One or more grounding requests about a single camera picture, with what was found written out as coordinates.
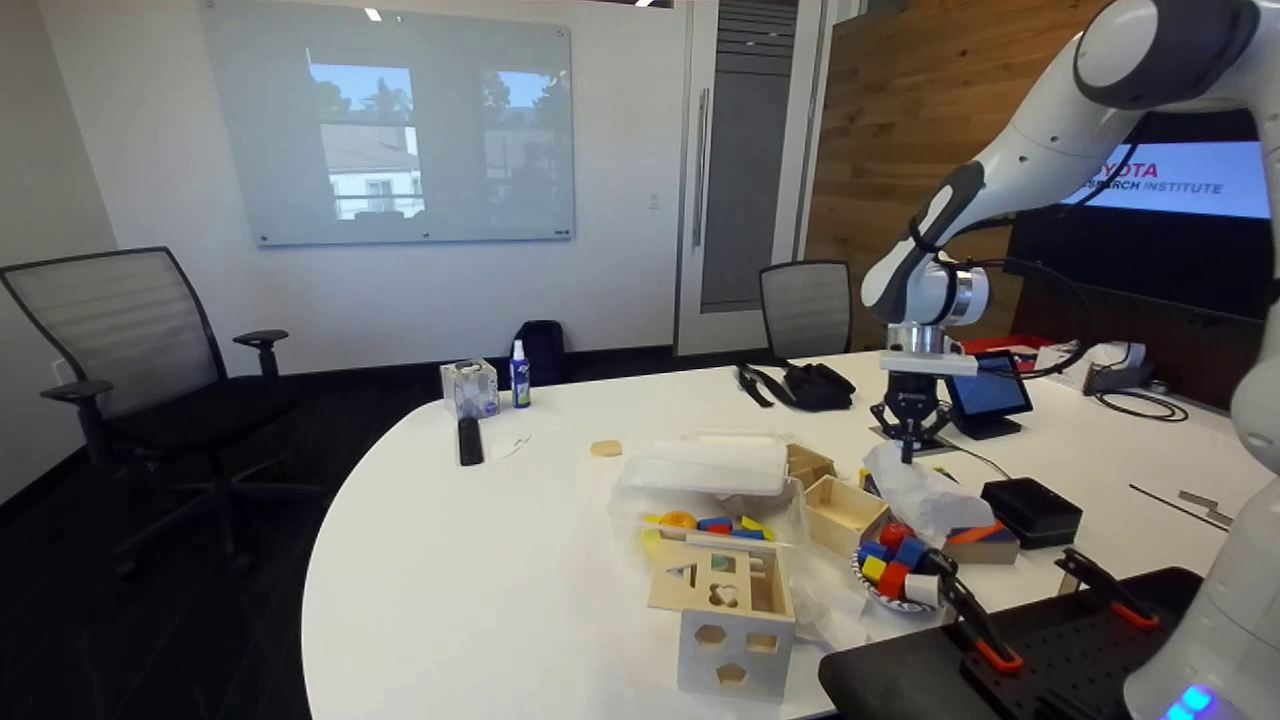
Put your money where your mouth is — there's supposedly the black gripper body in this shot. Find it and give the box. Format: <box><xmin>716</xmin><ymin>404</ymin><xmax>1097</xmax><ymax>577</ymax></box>
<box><xmin>885</xmin><ymin>369</ymin><xmax>947</xmax><ymax>419</ymax></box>

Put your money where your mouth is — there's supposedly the white cloth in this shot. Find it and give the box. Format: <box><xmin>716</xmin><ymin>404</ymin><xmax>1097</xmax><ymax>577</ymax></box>
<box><xmin>860</xmin><ymin>442</ymin><xmax>999</xmax><ymax>546</ymax></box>

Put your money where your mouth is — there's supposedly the black tablet display on stand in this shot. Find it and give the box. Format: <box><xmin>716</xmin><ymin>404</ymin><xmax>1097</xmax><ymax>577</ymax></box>
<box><xmin>939</xmin><ymin>348</ymin><xmax>1041</xmax><ymax>444</ymax></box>

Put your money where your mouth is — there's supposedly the small open wooden tray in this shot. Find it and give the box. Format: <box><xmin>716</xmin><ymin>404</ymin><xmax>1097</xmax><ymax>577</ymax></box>
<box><xmin>796</xmin><ymin>471</ymin><xmax>894</xmax><ymax>562</ymax></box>

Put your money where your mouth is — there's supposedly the red box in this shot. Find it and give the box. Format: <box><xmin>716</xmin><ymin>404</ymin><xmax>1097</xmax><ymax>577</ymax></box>
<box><xmin>960</xmin><ymin>331</ymin><xmax>1071</xmax><ymax>371</ymax></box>

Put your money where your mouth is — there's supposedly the small black box device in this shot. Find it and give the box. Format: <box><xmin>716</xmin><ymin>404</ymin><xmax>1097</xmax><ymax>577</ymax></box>
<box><xmin>982</xmin><ymin>471</ymin><xmax>1084</xmax><ymax>553</ymax></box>

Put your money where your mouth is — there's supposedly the grey mesh office chair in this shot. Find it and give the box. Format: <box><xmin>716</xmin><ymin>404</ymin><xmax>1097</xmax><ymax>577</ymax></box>
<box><xmin>758</xmin><ymin>257</ymin><xmax>860</xmax><ymax>364</ymax></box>

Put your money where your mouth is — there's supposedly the bowl of coloured blocks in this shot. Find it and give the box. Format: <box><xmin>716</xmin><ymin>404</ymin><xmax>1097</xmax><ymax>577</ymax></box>
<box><xmin>847</xmin><ymin>518</ymin><xmax>960</xmax><ymax>620</ymax></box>

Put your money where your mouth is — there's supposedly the clear bin of coloured blocks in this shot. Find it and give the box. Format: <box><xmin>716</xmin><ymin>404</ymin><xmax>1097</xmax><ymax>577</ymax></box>
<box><xmin>612</xmin><ymin>486</ymin><xmax>793</xmax><ymax>562</ymax></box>

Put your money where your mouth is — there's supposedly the wooden shape sorter box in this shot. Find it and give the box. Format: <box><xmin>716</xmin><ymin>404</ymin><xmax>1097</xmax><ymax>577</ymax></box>
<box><xmin>645</xmin><ymin>538</ymin><xmax>800</xmax><ymax>705</ymax></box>

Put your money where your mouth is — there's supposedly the thin metal bar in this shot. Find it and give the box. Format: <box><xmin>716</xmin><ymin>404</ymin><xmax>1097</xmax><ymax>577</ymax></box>
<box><xmin>1123</xmin><ymin>482</ymin><xmax>1239</xmax><ymax>534</ymax></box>

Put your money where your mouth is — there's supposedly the glass door with grey panel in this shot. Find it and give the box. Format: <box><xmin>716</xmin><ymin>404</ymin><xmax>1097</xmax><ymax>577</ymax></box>
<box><xmin>673</xmin><ymin>0</ymin><xmax>842</xmax><ymax>359</ymax></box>

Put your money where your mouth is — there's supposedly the small blue spray bottle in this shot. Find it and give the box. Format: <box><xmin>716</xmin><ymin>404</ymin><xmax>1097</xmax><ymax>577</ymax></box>
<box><xmin>506</xmin><ymin>336</ymin><xmax>535</xmax><ymax>412</ymax></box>

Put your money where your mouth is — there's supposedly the black remote control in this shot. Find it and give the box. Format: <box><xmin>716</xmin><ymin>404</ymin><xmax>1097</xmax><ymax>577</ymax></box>
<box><xmin>451</xmin><ymin>412</ymin><xmax>489</xmax><ymax>469</ymax></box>

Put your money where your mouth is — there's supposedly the clear tissue box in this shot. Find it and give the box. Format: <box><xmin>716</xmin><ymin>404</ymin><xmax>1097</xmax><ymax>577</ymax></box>
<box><xmin>437</xmin><ymin>357</ymin><xmax>506</xmax><ymax>419</ymax></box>

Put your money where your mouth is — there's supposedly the mesh office chair with armrests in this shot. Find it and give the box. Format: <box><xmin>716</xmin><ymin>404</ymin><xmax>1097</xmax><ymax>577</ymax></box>
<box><xmin>0</xmin><ymin>243</ymin><xmax>326</xmax><ymax>581</ymax></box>

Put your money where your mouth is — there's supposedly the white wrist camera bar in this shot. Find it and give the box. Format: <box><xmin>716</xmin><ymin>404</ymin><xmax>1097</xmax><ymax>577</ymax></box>
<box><xmin>885</xmin><ymin>343</ymin><xmax>1020</xmax><ymax>381</ymax></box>

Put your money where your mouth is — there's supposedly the black tablet cable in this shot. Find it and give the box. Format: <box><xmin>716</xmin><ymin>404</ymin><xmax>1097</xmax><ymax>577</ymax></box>
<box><xmin>934</xmin><ymin>436</ymin><xmax>1020</xmax><ymax>488</ymax></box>

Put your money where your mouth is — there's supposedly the black bag with straps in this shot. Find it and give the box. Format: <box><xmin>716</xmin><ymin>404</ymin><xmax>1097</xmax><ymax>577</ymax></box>
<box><xmin>733</xmin><ymin>357</ymin><xmax>860</xmax><ymax>415</ymax></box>

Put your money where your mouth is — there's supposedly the black clamp with orange handle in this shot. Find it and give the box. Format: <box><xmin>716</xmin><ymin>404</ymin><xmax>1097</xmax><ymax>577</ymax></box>
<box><xmin>921</xmin><ymin>546</ymin><xmax>1029</xmax><ymax>680</ymax></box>
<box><xmin>1053</xmin><ymin>546</ymin><xmax>1166</xmax><ymax>637</ymax></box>

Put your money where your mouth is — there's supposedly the white device with cable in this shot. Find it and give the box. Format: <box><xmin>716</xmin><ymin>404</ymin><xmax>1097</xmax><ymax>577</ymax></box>
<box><xmin>1078</xmin><ymin>336</ymin><xmax>1197</xmax><ymax>430</ymax></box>

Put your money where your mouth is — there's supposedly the black backpack by wall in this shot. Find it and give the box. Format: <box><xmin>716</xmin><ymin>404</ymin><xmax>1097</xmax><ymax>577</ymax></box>
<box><xmin>509</xmin><ymin>315</ymin><xmax>573</xmax><ymax>388</ymax></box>

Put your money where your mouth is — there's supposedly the glass wall whiteboard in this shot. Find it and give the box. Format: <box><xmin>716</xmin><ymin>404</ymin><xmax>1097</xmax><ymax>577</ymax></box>
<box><xmin>201</xmin><ymin>0</ymin><xmax>580</xmax><ymax>257</ymax></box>

